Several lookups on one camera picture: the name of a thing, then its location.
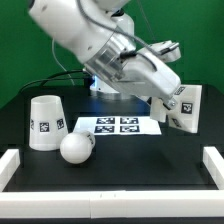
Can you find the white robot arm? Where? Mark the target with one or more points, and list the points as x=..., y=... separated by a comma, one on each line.
x=121, y=60

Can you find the white lamp base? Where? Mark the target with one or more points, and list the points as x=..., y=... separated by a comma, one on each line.
x=185, y=116

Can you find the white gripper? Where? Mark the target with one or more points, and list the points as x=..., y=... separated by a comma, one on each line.
x=147, y=76

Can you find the white marker sheet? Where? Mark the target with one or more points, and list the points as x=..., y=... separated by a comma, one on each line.
x=118, y=125

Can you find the white lamp shade cone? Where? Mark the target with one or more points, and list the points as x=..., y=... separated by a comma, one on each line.
x=47, y=123

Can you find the white front fence bar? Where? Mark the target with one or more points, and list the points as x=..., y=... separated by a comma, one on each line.
x=113, y=204

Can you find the white right fence bar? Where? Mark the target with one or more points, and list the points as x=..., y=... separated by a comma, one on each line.
x=214, y=163

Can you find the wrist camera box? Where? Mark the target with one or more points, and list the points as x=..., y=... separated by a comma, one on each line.
x=168, y=51

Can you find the white lamp bulb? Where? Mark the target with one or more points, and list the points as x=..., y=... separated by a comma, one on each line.
x=76, y=147

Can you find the white fence bar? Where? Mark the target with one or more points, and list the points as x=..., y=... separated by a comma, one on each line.
x=214, y=163
x=113, y=204
x=9, y=163

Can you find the white left fence bar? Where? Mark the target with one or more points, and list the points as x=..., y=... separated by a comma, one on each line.
x=9, y=163

